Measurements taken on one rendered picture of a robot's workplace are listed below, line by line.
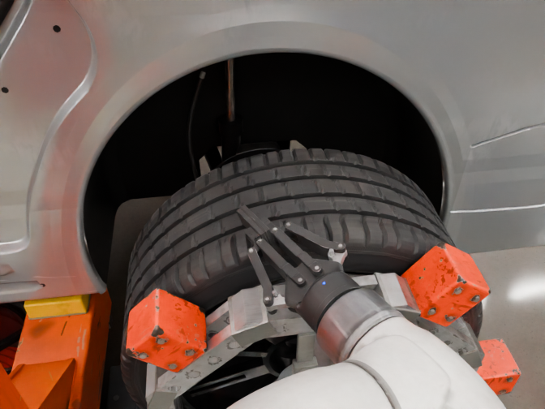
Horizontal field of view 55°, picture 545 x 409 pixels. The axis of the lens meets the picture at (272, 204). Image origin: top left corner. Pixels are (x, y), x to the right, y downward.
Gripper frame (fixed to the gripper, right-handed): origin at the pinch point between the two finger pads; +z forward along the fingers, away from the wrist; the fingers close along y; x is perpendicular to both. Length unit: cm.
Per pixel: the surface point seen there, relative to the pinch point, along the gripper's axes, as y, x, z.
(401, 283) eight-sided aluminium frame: 12.7, -12.2, -14.3
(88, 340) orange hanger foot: -36, -39, 39
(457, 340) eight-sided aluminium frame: 16.5, -24.3, -20.6
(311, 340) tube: -2.6, -12.6, -12.4
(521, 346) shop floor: 79, -142, 11
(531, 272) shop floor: 113, -149, 33
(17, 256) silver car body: -37, -15, 47
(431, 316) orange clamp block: 13.3, -15.8, -19.2
